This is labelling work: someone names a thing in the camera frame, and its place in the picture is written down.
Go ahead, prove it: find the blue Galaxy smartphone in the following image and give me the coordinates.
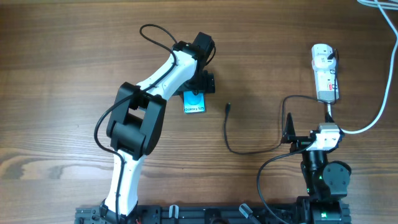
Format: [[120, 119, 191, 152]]
[[183, 91, 206, 114]]

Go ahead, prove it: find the black USB charger cable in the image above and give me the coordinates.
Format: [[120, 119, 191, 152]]
[[223, 49, 340, 156]]

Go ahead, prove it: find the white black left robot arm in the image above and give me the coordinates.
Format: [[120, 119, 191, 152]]
[[94, 32, 215, 223]]

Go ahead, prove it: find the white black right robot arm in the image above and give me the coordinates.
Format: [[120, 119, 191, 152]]
[[280, 113, 352, 223]]

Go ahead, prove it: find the white USB charger plug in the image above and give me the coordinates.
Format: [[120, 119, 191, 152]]
[[312, 54, 336, 72]]

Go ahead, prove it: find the white power strip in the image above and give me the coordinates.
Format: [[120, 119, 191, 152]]
[[312, 44, 339, 104]]

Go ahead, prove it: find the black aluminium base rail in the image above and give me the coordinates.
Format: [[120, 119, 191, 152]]
[[74, 203, 352, 224]]

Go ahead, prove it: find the white power strip cord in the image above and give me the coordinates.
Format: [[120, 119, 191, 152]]
[[326, 0, 398, 135]]

